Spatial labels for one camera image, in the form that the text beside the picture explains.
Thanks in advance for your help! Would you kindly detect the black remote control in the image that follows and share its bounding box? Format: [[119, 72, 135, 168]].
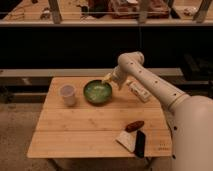
[[134, 131, 146, 158]]

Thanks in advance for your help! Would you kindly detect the brown sausage-shaped object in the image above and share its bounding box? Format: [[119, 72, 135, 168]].
[[125, 121, 144, 132]]

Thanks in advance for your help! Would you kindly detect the green ceramic bowl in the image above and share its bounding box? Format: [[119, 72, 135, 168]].
[[83, 80, 112, 105]]

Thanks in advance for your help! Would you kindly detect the white wedge block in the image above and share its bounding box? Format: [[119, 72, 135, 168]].
[[116, 131, 136, 153]]

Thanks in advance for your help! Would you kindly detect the wooden folding table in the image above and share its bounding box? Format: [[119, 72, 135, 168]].
[[27, 77, 172, 158]]

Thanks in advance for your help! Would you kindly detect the white tube bottle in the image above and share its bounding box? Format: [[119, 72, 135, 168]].
[[126, 80, 151, 103]]

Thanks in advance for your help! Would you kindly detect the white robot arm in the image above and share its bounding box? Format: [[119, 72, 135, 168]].
[[103, 51, 213, 171]]

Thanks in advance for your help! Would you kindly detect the translucent plastic cup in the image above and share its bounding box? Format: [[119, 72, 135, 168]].
[[59, 84, 76, 106]]

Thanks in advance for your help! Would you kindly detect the long wooden workbench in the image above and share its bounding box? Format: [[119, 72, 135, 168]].
[[0, 0, 213, 77]]

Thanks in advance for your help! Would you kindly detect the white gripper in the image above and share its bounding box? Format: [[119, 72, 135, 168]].
[[102, 68, 122, 89]]

